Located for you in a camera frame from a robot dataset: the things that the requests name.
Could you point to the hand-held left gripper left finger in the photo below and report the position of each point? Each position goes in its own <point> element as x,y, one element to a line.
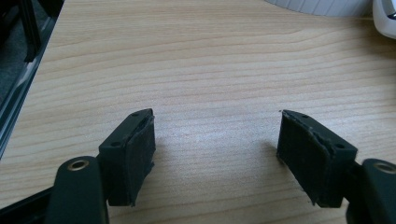
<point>124,158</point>

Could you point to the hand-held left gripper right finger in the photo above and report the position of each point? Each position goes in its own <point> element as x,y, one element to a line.
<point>314,161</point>

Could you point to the black metal frame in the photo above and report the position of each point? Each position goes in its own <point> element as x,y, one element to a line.
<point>21,62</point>

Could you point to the white rounded appliance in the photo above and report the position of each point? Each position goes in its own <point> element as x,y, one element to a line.
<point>384,18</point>

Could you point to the white ribbed container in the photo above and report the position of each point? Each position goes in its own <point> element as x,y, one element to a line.
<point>320,6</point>

